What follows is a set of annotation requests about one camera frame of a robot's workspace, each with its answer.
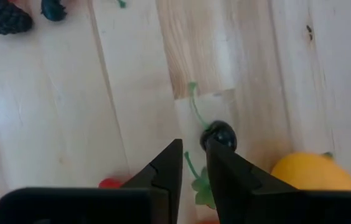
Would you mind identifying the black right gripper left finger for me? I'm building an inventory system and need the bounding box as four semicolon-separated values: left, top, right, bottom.
0;139;184;224

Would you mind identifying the dark blueberry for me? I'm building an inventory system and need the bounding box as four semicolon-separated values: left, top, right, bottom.
40;0;68;22

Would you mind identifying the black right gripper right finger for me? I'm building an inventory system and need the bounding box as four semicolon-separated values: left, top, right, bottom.
206;139;351;224

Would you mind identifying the blackberry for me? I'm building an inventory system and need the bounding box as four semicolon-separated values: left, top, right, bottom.
0;0;34;35

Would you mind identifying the dark cherry with green stem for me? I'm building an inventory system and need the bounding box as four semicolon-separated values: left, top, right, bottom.
187;81;238;154

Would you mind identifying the orange yellow mango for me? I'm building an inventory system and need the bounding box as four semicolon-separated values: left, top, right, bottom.
270;151;351;191

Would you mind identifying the small orange apricot with leaf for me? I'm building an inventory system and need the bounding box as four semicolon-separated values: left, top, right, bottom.
184;151;220;224

